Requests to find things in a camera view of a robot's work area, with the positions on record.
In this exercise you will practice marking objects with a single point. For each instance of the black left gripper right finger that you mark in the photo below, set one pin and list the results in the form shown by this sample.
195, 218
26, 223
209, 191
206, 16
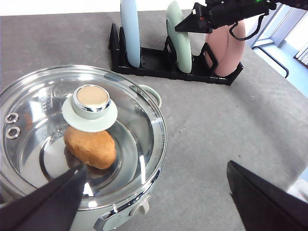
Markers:
263, 205

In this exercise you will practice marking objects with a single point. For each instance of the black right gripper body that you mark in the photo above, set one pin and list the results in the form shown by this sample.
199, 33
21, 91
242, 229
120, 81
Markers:
226, 12

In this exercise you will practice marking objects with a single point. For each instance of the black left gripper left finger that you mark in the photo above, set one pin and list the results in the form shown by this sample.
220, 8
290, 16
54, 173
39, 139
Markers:
52, 207

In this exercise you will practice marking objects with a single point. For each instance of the green plate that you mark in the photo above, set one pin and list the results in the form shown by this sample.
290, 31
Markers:
178, 39

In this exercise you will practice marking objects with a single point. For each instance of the brown potato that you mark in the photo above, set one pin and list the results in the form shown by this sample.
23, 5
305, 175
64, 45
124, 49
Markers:
94, 148

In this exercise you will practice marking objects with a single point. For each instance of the glass steamer lid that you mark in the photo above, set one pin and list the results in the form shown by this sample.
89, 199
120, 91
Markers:
56, 119

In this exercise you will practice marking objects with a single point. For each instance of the pink plate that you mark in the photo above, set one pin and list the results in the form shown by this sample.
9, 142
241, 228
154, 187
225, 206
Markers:
227, 50

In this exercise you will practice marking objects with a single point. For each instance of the black plate rack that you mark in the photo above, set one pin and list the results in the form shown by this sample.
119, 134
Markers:
165, 62

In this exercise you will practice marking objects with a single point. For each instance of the blue plate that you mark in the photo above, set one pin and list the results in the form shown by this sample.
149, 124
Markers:
131, 30

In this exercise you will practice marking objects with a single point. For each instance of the green electric steamer pot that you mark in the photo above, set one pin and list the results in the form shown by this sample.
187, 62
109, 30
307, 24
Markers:
55, 118

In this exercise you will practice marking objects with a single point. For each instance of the black cable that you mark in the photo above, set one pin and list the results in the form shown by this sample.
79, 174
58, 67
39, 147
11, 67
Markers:
260, 21

